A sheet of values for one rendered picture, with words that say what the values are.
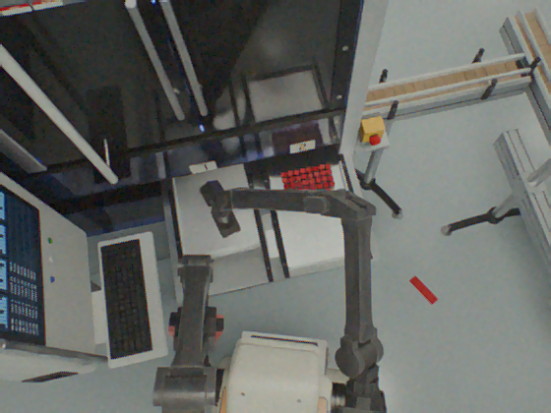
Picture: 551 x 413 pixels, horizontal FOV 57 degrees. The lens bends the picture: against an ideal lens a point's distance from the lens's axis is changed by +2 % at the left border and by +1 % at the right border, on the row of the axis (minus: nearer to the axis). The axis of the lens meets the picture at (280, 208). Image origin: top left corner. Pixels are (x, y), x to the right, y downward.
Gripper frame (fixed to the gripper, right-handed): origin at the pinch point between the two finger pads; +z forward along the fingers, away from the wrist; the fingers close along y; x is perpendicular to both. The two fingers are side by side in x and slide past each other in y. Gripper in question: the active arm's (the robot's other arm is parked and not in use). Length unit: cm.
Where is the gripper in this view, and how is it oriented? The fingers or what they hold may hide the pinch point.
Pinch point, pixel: (229, 228)
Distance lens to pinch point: 171.9
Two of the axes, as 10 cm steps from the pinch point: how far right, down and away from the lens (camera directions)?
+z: 0.4, 3.4, 9.4
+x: -9.0, 4.3, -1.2
